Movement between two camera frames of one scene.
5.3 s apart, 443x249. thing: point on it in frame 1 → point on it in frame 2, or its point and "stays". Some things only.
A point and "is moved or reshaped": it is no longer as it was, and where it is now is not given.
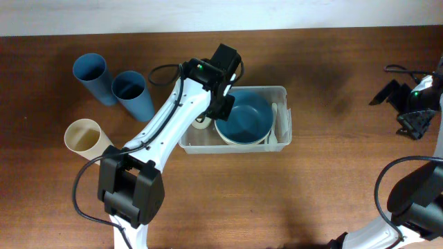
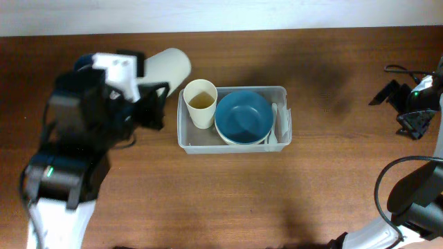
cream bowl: x=243 y=143 stays
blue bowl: x=250 y=119 stays
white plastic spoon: x=273 y=140 stays
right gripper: x=414 y=127 stays
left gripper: x=225 y=108 → x=152 y=97
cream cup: x=85 y=137 is moved or reshaped
